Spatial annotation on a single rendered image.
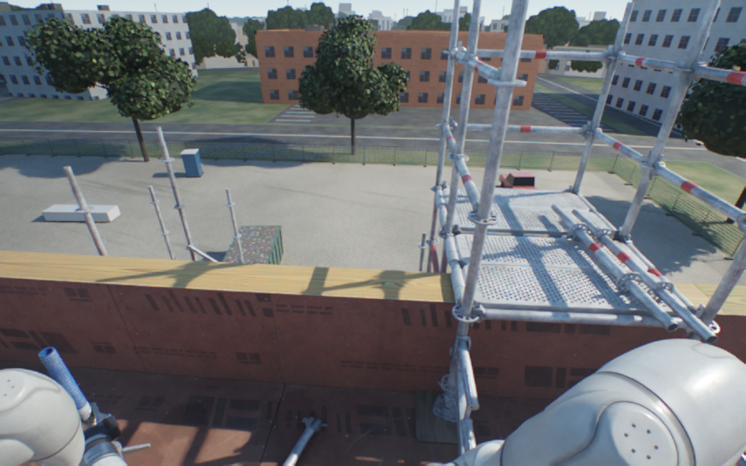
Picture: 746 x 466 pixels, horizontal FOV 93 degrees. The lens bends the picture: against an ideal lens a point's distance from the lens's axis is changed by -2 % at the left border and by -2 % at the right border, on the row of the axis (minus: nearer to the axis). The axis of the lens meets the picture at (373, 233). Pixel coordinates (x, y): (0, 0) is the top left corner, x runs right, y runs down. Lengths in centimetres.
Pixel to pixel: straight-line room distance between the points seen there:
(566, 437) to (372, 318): 157
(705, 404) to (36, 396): 87
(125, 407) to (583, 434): 247
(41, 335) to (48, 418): 222
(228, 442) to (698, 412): 207
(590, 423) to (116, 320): 238
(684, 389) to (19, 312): 293
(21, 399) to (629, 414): 76
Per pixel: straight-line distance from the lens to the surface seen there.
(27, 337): 309
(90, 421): 155
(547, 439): 46
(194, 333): 233
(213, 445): 231
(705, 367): 57
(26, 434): 79
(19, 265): 286
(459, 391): 187
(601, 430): 42
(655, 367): 54
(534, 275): 209
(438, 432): 222
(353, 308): 190
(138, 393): 270
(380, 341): 205
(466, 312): 175
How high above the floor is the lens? 189
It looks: 30 degrees down
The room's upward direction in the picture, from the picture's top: 1 degrees clockwise
